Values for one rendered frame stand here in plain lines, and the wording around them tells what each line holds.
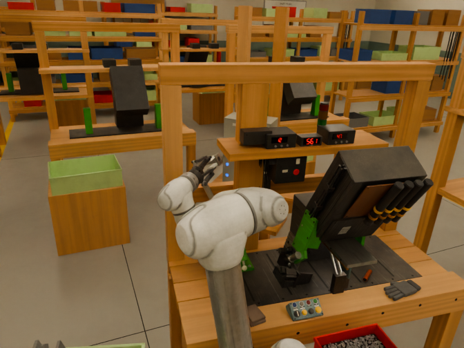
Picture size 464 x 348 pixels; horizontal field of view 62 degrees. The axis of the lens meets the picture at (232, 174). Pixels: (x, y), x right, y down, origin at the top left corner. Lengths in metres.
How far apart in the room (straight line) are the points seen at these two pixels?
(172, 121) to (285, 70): 0.60
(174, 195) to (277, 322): 0.75
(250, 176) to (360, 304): 0.83
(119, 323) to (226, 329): 2.08
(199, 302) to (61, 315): 1.62
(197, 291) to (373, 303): 0.86
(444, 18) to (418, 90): 5.97
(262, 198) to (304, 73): 1.06
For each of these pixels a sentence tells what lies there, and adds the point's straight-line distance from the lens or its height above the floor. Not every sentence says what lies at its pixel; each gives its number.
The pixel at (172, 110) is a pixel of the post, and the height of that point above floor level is 1.73.
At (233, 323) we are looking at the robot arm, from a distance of 1.15.
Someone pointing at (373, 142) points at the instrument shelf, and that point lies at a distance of 2.22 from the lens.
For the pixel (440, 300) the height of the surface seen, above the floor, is 0.86.
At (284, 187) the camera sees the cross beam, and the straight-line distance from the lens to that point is 2.28.
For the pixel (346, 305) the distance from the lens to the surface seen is 2.01.
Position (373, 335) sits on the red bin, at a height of 0.88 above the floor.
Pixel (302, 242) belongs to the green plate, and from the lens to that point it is 1.96.
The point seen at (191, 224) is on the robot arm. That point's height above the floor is 1.68.
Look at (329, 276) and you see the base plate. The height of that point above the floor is 0.90.
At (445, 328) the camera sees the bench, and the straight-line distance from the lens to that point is 2.52.
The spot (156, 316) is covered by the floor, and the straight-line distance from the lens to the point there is 3.18.
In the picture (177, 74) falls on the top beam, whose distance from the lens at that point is 1.82.
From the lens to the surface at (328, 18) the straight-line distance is 10.27.
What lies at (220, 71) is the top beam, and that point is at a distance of 1.86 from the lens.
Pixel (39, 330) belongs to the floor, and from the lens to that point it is 3.30.
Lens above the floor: 2.19
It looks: 23 degrees down
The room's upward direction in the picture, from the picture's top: 2 degrees clockwise
